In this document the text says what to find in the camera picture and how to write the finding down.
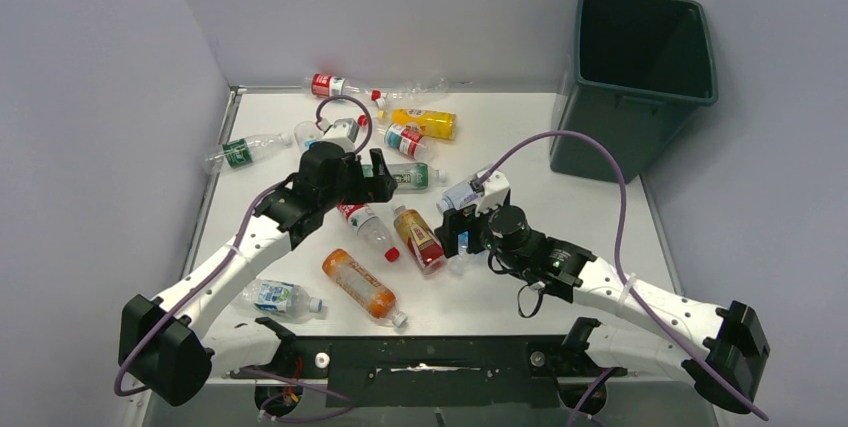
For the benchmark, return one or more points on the green tea bottle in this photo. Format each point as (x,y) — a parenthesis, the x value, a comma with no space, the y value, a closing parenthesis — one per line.
(416,177)

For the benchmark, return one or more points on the red blue label bottle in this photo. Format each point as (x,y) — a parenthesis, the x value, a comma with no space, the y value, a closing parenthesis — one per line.
(403,139)

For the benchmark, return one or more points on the green label bottle far left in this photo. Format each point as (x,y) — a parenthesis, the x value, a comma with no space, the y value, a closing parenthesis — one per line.
(243,152)

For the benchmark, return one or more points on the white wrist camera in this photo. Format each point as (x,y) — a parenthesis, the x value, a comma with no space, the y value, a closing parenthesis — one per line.
(492,192)
(343,133)

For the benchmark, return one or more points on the yellow juice bottle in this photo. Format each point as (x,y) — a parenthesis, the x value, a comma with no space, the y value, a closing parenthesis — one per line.
(435,124)

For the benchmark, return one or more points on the purple label clear bottle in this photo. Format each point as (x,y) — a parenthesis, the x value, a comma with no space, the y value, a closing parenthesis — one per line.
(458,196)

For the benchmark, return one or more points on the red label bottle at back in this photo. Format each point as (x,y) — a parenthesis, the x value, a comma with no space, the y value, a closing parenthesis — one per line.
(322,85)

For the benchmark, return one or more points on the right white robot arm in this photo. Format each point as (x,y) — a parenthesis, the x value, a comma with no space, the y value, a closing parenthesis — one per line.
(721,351)

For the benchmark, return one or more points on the blue white label bottle front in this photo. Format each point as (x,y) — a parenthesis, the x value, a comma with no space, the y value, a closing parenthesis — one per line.
(278,298)

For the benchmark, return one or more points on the gold red energy drink bottle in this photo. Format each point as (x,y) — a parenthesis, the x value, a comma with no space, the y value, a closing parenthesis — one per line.
(419,239)

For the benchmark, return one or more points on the slim white label bottle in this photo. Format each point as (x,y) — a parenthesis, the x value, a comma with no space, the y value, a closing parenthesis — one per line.
(306,133)

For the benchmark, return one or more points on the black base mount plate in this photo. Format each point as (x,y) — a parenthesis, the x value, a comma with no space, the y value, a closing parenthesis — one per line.
(539,371)

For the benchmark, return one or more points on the orange tea bottle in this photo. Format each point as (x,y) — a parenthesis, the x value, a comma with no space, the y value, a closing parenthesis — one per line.
(378,301)

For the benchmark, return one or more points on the clear crushed bottle at back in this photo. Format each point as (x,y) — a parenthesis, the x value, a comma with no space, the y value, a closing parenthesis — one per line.
(410,94)

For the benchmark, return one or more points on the dark green plastic bin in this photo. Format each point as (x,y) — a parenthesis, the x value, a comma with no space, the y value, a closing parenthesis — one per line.
(639,70)

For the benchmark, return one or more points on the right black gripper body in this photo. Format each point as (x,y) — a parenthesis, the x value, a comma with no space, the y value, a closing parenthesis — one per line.
(509,258)

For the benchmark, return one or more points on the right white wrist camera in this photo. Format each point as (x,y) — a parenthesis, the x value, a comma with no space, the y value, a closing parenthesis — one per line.
(492,192)

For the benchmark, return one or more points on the red Nongfu label bottle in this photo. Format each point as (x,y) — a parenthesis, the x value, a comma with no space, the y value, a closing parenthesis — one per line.
(370,229)

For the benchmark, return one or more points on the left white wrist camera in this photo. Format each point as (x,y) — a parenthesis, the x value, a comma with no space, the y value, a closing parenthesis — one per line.
(343,133)

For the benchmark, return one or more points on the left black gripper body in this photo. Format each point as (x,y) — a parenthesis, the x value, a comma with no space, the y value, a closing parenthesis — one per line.
(350,188)

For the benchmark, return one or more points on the blue label clear bottle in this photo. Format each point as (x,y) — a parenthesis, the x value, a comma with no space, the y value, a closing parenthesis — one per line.
(461,261)

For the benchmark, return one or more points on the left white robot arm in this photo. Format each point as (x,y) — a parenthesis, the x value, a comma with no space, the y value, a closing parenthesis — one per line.
(166,344)

